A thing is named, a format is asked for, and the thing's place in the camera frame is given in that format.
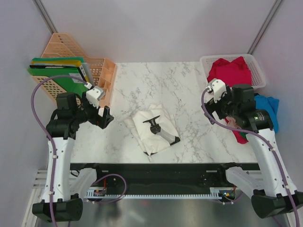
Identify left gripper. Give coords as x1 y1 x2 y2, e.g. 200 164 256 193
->
72 92 113 129

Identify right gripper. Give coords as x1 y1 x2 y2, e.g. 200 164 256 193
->
201 86 240 124

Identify white t shirt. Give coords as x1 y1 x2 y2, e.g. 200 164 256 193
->
124 104 181 156

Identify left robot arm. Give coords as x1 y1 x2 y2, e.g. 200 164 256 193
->
32 88 114 223

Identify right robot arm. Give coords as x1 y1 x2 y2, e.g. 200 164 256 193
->
201 79 303 226

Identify beige pink t shirt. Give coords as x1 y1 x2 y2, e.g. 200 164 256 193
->
225 117 240 129

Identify red t shirt in basket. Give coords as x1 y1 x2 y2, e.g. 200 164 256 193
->
207 56 252 87

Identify white plastic basket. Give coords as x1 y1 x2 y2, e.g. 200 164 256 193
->
200 54 267 89

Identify blue t shirt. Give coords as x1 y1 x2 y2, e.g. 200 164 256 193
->
254 95 279 133

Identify green file folder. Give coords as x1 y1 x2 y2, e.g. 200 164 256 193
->
27 67 87 96

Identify peach plastic file organizer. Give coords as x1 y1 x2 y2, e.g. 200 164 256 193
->
32 33 116 107

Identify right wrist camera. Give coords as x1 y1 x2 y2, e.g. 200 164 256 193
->
207 79 226 103

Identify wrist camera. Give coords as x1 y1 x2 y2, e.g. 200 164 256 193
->
86 86 105 109
207 79 226 103

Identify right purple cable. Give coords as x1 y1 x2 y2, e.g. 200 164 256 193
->
201 88 300 227

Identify purple cable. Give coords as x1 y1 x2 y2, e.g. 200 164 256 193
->
31 75 128 227
201 88 300 227

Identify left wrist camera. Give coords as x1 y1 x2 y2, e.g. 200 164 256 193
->
86 86 105 109

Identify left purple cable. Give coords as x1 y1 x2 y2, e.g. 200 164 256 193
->
31 75 128 227

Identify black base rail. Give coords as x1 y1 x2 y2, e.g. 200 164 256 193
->
70 162 259 195

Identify white slotted cable duct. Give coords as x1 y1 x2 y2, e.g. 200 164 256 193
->
84 187 236 200

